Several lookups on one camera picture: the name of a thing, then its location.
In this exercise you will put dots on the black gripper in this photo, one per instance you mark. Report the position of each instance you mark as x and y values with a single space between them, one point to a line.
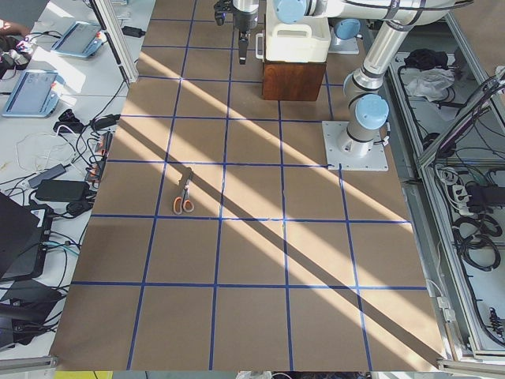
245 22

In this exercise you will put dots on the orange handled grey scissors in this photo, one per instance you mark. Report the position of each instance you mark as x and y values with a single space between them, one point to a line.
182 202

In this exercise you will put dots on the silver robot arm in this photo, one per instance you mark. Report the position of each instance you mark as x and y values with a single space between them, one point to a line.
368 111

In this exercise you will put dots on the brown wooden drawer cabinet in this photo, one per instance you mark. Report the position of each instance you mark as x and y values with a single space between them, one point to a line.
292 81

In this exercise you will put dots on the white plastic tray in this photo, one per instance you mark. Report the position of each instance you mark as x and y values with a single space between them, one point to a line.
294 34

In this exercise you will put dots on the blue teach pendant far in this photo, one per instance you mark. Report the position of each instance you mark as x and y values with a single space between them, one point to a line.
81 40

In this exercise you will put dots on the blue teach pendant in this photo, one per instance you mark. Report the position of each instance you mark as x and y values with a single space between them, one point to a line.
35 95
81 40

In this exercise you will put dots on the black cloth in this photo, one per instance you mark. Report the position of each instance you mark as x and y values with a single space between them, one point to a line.
426 59

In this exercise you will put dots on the white crumpled cloth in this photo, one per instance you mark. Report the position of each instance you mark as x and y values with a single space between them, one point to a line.
431 84

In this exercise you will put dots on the brown paper table mat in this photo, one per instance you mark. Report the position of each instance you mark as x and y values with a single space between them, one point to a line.
282 265

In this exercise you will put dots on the blue teach pendant near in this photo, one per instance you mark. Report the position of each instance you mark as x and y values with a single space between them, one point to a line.
35 95

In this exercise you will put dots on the black power adapter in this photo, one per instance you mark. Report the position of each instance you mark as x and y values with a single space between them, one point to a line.
61 190

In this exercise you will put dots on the white power strip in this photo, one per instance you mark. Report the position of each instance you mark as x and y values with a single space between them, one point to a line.
461 199

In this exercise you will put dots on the black laptop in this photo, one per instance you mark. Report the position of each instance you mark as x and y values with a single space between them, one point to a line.
24 232

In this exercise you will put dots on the aluminium frame post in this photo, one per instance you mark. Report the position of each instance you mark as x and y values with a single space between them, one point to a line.
106 17

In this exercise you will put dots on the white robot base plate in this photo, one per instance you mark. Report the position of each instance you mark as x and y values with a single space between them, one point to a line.
346 154

